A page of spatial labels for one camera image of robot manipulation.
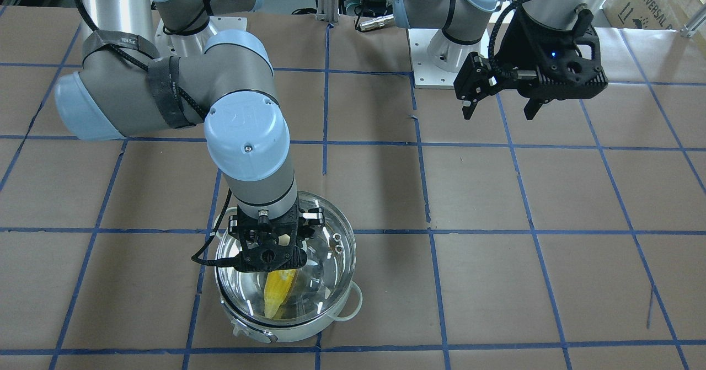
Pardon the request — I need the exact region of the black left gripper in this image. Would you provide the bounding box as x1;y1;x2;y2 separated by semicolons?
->
453;9;608;121

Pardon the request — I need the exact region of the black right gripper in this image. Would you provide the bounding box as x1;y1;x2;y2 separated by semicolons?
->
227;205;325;273

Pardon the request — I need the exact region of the yellow corn cob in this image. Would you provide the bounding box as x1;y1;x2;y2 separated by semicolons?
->
263;269;298;318

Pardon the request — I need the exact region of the glass pot lid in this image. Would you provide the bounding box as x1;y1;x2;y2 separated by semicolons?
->
214;191;357;322

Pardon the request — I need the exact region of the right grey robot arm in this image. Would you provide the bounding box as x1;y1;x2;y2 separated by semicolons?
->
55;0;324;272

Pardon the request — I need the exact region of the pale green steel pot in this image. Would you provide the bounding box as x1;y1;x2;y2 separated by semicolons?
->
214;191;363;344

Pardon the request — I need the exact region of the cardboard box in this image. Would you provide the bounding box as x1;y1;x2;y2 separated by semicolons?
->
603;0;704;29

